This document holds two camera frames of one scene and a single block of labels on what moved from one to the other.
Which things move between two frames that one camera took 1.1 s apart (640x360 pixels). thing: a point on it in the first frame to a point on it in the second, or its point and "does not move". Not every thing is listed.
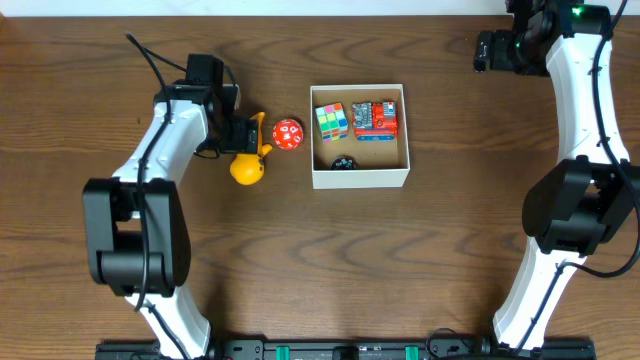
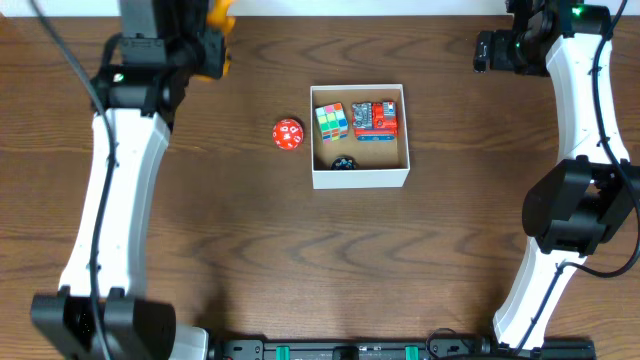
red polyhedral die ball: x=287 y=134 does not move
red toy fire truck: x=375 y=121 does not move
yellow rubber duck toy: x=249 y=168 to x=219 y=21
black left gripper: x=251 y=135 to x=211 y=51
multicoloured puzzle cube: x=333 y=122 does not move
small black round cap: x=344 y=162 does not move
